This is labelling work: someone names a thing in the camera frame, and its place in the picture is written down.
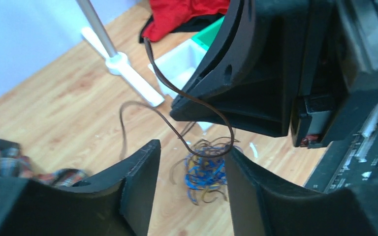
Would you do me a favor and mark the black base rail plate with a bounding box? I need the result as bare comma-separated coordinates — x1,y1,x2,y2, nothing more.
304,105,378,193

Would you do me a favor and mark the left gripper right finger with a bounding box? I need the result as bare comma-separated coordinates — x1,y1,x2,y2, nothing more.
224,149,378,236

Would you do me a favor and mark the black t-shirt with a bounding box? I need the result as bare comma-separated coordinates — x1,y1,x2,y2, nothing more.
138,13,224,44

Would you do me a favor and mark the green plastic bin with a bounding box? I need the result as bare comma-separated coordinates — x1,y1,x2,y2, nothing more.
191,16,224,51

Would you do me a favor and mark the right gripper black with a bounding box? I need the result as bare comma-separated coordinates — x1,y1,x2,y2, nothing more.
291,0,378,148

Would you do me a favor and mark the metal pole with white base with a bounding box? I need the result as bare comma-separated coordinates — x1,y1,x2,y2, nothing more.
76,0,165,107

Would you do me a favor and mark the coloured cable bundle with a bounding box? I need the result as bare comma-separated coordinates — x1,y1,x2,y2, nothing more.
169,122,242,206

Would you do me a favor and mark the white plastic bin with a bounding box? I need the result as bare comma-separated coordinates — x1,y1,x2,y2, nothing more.
155,39,206,90

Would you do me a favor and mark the plaid flannel shirt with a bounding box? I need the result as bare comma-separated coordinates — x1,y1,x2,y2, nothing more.
0,139,89,187

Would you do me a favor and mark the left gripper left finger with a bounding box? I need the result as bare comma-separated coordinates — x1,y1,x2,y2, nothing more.
0,140,161,236

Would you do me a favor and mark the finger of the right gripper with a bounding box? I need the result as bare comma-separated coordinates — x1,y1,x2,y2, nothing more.
184,0,307,137

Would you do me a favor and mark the red t-shirt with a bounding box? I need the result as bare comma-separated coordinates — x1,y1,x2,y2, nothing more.
149,0,230,31

